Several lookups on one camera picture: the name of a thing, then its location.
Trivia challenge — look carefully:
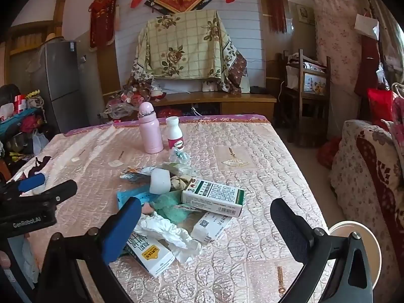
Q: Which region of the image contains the pink floral clothing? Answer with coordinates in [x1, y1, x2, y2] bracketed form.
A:
[390, 96, 404, 141]

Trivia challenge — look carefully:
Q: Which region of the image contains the rolled pink floral mattress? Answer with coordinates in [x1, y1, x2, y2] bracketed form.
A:
[313, 0, 363, 139]

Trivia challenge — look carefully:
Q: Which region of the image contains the clutter of plastic bags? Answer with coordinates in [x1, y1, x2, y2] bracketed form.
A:
[106, 80, 167, 122]

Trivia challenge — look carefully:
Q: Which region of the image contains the wooden tv cabinet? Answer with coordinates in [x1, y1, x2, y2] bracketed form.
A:
[107, 91, 277, 123]

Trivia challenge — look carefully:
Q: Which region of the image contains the yellow and white box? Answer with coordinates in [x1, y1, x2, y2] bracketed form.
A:
[124, 232, 176, 278]

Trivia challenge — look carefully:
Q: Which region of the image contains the clear bluish wrapper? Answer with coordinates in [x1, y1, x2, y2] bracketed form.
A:
[169, 148, 191, 165]

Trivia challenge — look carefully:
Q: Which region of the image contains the white medicine box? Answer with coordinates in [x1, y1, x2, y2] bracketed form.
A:
[191, 211, 234, 245]

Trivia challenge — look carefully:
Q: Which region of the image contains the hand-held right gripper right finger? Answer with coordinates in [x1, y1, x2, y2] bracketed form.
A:
[270, 198, 384, 303]

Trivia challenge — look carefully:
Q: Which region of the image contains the white paper bag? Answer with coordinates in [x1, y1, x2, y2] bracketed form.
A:
[354, 13, 380, 41]

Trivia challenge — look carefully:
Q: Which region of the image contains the black hair band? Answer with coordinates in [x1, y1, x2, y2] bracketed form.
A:
[28, 156, 53, 177]

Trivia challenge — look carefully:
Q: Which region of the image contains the pile of bags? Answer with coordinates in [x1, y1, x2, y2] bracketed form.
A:
[0, 84, 51, 162]

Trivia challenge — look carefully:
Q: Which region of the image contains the green and white box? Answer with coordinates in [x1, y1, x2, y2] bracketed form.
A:
[181, 178, 246, 218]

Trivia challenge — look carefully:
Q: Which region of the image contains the framed wall photo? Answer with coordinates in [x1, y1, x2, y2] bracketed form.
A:
[297, 3, 316, 24]

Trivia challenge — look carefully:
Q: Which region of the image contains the dark red garment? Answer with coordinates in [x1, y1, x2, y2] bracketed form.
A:
[354, 36, 381, 97]

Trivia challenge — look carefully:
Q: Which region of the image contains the red bundle on floor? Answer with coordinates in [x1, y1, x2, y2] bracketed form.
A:
[317, 137, 342, 170]

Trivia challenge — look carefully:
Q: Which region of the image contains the floral yellow cloth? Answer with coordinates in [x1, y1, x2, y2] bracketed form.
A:
[126, 9, 248, 94]

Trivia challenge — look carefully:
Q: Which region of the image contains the pale crumpled wrapper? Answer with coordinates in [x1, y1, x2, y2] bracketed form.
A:
[162, 162, 194, 176]

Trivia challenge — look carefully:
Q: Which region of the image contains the red bag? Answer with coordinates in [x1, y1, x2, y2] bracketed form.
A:
[367, 88, 399, 123]

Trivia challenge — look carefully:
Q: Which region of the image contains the grey refrigerator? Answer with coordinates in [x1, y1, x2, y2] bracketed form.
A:
[32, 40, 92, 135]

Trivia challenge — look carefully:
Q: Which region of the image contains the blue plastic packet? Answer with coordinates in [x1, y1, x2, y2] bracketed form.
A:
[117, 186, 161, 211]

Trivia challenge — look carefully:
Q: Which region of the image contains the silver foil packet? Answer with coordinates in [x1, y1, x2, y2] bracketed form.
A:
[120, 167, 156, 184]

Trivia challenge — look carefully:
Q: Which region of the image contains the white tissue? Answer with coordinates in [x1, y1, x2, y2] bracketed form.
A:
[134, 213, 203, 264]

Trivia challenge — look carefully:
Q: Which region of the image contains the red knot decoration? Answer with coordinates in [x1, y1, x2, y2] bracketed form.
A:
[257, 0, 292, 34]

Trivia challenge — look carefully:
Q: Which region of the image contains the teal and pink cloth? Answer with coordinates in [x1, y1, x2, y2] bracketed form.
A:
[140, 192, 203, 224]

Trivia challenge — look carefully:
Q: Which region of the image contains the pink quilted table cover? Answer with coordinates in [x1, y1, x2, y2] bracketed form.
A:
[16, 115, 337, 303]

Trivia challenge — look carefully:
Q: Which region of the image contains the dark wooden chair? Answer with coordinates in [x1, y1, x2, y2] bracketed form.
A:
[276, 49, 332, 146]

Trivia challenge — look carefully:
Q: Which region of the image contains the cream round bin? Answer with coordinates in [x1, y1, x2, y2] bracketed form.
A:
[326, 221, 381, 291]

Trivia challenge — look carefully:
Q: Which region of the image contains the cream crumpled wrapper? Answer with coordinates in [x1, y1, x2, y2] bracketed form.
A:
[170, 175, 193, 192]

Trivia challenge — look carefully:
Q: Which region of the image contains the floral sofa cover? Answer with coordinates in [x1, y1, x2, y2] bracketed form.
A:
[328, 119, 404, 239]

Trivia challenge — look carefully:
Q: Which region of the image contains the red hanging scroll decoration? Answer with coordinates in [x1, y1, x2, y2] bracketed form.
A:
[89, 0, 122, 51]

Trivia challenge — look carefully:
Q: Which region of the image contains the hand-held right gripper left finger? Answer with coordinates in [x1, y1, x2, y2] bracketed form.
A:
[32, 197, 142, 303]

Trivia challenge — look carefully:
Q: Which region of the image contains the white bottle with pink label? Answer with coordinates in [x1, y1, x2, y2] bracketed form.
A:
[166, 117, 185, 150]

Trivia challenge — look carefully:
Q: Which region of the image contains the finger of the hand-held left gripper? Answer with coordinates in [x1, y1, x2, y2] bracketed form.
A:
[19, 180, 78, 211]
[0, 173, 46, 196]

